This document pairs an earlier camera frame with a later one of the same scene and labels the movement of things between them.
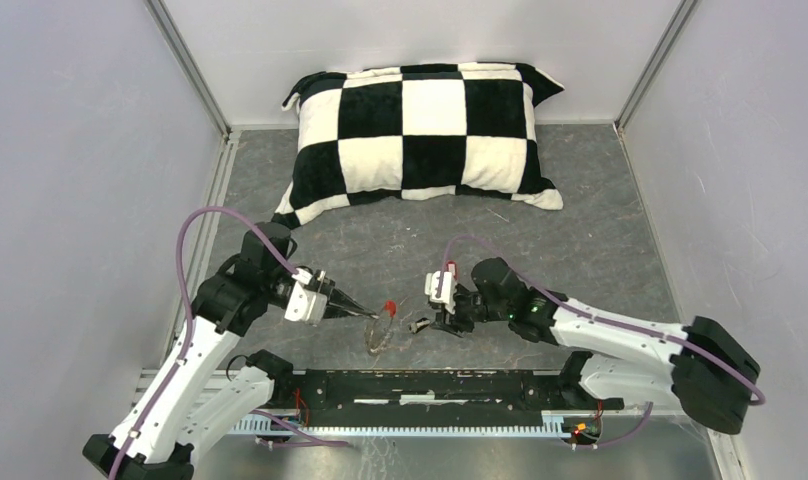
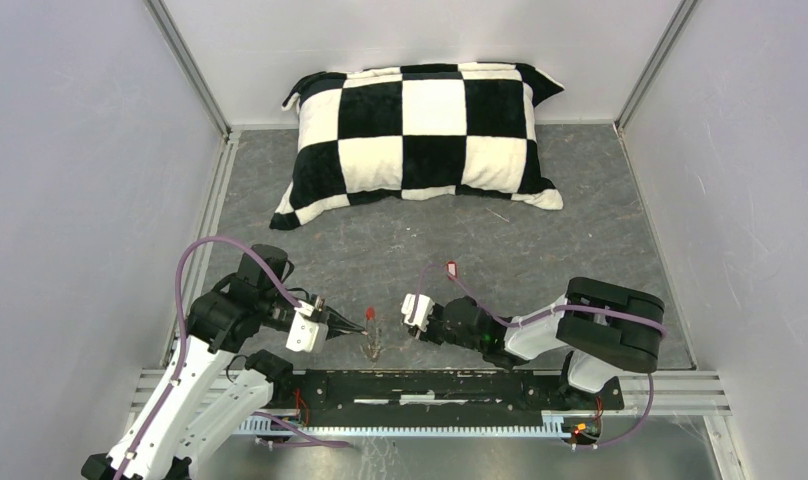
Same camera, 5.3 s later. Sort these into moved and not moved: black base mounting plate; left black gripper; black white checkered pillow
Moved: left black gripper
Not moved: black base mounting plate; black white checkered pillow
